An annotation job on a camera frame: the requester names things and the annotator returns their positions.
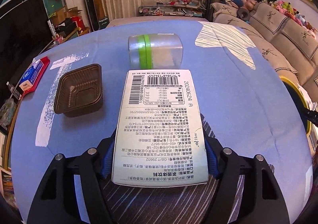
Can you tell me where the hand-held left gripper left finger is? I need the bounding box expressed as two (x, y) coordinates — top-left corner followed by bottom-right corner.
(27, 132), (117, 224)

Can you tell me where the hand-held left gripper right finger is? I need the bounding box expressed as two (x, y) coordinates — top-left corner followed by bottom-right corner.
(203, 131), (292, 224)

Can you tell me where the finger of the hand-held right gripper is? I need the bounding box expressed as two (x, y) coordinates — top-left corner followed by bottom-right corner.
(301, 107), (318, 127)

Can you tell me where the yellow rimmed dark bin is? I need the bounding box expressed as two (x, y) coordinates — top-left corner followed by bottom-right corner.
(279, 76), (312, 138)

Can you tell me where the pale green drink box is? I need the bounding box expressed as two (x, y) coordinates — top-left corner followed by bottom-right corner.
(111, 69), (209, 186)

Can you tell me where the brown plastic tray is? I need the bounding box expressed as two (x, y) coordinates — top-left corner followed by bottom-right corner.
(54, 63), (104, 118)

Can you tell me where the beige embroidered sofa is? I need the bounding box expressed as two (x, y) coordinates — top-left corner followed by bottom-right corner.
(210, 2), (318, 96)

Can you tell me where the yellow and teal television cabinet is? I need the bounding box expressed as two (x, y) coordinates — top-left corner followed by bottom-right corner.
(0, 75), (28, 173)

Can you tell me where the clear plastic bag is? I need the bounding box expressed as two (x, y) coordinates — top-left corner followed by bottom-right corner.
(0, 98), (16, 130)

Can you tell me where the pile of plush toys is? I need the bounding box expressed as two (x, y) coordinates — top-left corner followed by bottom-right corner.
(242, 0), (318, 37)

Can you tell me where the blue tissue pack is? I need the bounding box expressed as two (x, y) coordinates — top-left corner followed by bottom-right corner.
(19, 61), (44, 92)

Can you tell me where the red cloth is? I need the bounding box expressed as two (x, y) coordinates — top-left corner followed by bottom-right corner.
(21, 56), (51, 94)

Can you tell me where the clear water bottle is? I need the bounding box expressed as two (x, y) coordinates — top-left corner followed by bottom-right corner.
(7, 82), (21, 101)

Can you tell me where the clear container green band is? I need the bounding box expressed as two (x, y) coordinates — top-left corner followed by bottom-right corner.
(128, 33), (184, 69)

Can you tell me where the grey neck pillow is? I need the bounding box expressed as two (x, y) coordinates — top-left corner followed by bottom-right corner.
(237, 7), (252, 21)

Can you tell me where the red paper bag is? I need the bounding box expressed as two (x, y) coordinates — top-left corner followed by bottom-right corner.
(71, 16), (86, 33)

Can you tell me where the beige floral bed sheet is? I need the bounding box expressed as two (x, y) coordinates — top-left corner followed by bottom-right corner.
(109, 16), (207, 29)

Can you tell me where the open cardboard box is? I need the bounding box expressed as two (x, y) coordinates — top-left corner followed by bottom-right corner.
(50, 9), (84, 31)

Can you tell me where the black flat television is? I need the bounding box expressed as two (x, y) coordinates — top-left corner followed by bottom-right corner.
(0, 0), (54, 106)

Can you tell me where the black tower fan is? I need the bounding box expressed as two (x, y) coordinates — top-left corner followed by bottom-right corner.
(82, 0), (110, 32)

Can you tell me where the cluttered glass side table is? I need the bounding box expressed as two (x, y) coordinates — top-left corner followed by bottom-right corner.
(138, 0), (207, 19)

